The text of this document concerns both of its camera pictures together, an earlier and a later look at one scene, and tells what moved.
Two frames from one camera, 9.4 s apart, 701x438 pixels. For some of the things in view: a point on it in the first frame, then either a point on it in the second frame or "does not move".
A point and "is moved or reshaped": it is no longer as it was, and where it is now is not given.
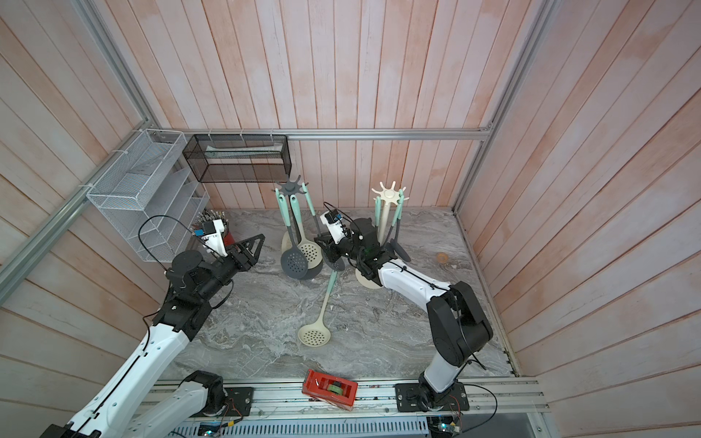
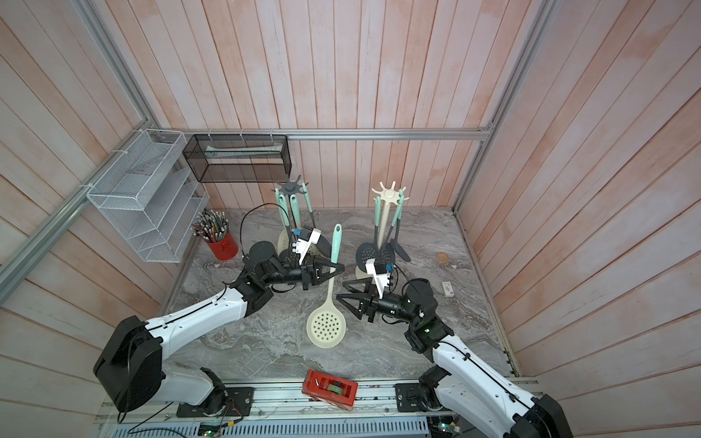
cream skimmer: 286,239 does not move
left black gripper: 247,259 to 313,274
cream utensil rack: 388,196 does not move
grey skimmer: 398,248 does not move
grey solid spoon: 293,262 does not move
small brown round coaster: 443,258 does not move
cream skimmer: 312,251 does not move
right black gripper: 332,246 to 372,306
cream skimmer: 318,334 is moved or reshaped
